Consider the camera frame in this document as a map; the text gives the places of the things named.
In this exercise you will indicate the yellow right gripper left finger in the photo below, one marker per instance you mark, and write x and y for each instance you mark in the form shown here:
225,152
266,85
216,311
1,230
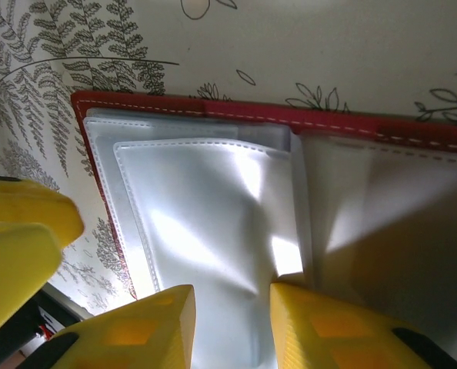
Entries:
144,334

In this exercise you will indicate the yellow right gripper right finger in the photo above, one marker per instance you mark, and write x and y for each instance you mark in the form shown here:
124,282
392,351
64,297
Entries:
328,334

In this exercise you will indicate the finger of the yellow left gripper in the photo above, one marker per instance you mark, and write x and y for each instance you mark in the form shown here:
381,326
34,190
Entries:
13,269
32,207

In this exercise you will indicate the red card holder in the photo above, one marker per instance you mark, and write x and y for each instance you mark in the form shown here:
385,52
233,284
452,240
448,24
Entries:
213,192

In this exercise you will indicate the floral fern print tablecloth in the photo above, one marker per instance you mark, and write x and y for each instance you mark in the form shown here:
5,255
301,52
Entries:
290,46

